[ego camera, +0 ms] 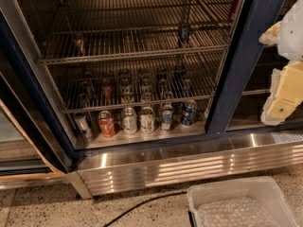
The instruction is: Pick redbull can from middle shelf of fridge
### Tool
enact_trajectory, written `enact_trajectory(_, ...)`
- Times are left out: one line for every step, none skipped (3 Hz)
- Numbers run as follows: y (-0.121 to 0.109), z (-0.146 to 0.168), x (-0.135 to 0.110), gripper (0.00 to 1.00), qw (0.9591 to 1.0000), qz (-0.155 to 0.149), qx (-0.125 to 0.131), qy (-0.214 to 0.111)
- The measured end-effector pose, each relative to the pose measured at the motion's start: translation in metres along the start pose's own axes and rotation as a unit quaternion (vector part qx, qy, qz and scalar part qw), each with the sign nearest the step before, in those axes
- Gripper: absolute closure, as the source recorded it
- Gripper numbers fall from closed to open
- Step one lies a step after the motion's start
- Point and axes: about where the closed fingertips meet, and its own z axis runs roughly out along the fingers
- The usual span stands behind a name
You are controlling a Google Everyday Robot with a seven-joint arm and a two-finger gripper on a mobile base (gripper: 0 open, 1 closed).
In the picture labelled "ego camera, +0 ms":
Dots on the red cola can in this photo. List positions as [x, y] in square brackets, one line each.
[106, 124]

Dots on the blue silver redbull can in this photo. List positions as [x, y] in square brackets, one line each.
[183, 36]

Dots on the white green soda can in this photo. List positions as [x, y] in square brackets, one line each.
[129, 121]

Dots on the blue silver energy can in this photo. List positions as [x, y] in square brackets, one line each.
[166, 117]

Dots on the clear plastic bin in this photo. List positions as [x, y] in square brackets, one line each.
[265, 190]

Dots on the upper wire fridge shelf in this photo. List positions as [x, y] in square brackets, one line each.
[86, 43]

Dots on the right compartment wire shelf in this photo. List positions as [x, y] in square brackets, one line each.
[260, 80]

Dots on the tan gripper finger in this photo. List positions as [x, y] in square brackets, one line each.
[289, 92]
[270, 36]

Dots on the silver can far left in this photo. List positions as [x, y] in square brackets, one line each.
[81, 122]

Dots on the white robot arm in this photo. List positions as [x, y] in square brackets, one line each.
[290, 47]

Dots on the blue pepsi can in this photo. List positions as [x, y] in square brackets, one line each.
[189, 110]

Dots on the middle wire fridge shelf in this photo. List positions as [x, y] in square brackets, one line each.
[109, 90]

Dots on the dark blue fridge pillar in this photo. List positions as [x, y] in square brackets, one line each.
[240, 62]

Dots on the bubble wrap sheet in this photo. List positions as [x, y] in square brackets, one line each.
[238, 212]

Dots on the open glass fridge door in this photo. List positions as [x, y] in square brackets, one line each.
[30, 153]

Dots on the wire fridge shelf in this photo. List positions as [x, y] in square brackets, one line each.
[109, 90]
[86, 43]

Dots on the steel fridge base grille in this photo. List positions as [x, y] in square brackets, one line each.
[129, 169]

